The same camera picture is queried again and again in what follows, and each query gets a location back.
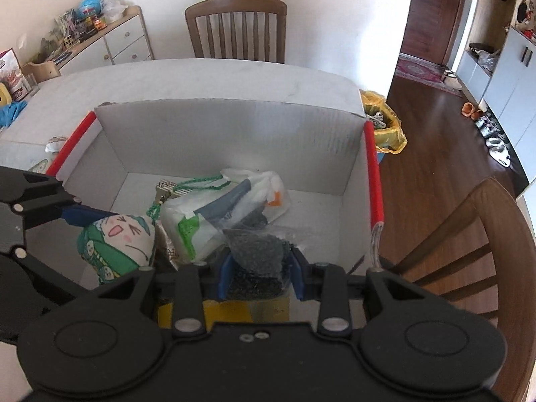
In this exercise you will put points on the green zongzi plush pouch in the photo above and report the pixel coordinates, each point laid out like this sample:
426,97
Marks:
117,244

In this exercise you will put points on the patterned doormat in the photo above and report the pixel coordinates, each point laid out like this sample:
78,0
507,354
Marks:
433,75

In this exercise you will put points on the orange slippers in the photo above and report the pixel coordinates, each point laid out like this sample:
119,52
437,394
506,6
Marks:
469,110

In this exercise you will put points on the dark grey mesh pouch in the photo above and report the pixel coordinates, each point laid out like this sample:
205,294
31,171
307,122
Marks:
260,265

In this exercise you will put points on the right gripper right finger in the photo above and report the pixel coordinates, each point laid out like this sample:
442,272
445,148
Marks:
326,284

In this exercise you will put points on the yellow trash bag bin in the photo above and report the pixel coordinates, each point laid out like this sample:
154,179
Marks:
388,134

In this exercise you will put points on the blue cloth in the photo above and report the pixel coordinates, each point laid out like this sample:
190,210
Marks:
9,113

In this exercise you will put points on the white red cardboard box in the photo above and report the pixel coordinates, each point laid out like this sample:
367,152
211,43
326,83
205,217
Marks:
325,157

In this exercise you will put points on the brown wooden chair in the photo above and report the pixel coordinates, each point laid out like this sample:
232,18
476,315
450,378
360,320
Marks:
481,258
238,29

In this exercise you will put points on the yellow small box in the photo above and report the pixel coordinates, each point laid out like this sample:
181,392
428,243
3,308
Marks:
236,311

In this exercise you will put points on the white plastic tissue bag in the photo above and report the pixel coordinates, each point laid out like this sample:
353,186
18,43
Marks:
195,220

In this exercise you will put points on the yellow tissue box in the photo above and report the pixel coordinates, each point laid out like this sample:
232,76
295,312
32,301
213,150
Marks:
5,96

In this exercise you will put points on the white drawer sideboard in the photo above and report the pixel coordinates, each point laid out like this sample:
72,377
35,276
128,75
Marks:
121,42

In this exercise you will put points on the blue globe toy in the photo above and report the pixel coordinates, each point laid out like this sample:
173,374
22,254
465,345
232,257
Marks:
88,8

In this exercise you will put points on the red white snack bag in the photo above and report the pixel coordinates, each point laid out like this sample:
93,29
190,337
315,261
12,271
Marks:
12,76

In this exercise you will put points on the dark brown door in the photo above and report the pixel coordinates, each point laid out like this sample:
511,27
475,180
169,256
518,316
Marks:
431,29

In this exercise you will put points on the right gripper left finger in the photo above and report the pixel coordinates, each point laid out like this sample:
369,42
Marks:
195,283

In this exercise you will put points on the white wall cabinet unit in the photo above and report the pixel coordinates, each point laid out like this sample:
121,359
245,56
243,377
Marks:
497,70

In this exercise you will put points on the near brown wooden chair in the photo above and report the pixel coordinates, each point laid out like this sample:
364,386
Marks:
481,258

